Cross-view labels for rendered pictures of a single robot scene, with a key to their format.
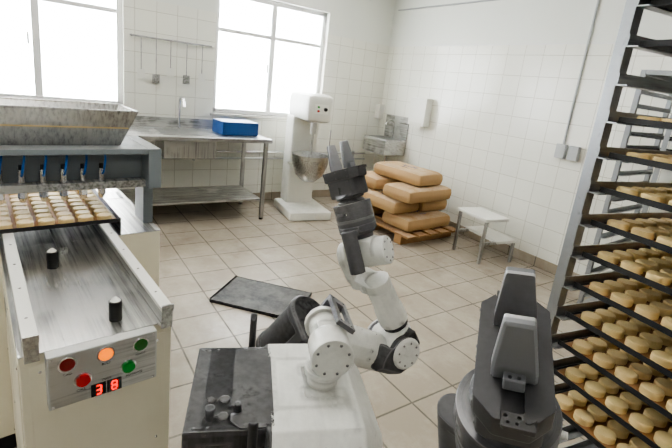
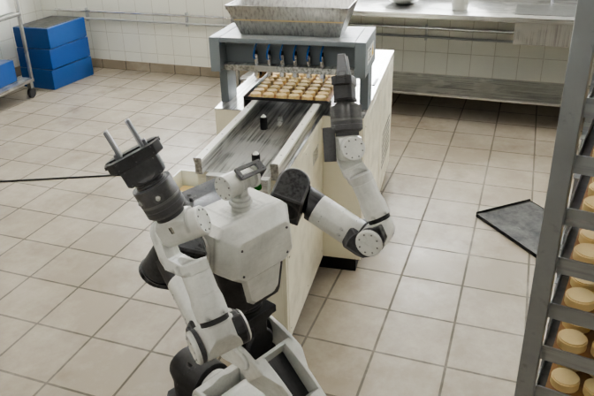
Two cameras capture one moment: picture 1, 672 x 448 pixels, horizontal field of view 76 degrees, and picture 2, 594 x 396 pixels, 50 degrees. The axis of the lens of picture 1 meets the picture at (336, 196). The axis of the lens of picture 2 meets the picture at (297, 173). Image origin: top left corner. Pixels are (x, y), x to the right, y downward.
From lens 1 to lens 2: 137 cm
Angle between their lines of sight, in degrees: 53
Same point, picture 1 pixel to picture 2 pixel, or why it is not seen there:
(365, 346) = (335, 223)
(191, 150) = (549, 35)
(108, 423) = not seen: hidden behind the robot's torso
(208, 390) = (194, 191)
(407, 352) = (367, 241)
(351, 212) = (332, 112)
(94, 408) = not seen: hidden behind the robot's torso
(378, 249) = (341, 146)
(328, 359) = (221, 187)
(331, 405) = (225, 217)
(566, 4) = not seen: outside the picture
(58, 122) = (292, 18)
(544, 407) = (112, 163)
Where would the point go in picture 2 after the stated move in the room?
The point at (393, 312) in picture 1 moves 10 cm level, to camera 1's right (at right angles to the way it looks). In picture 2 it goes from (365, 205) to (390, 219)
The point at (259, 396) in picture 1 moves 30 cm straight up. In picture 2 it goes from (206, 201) to (196, 95)
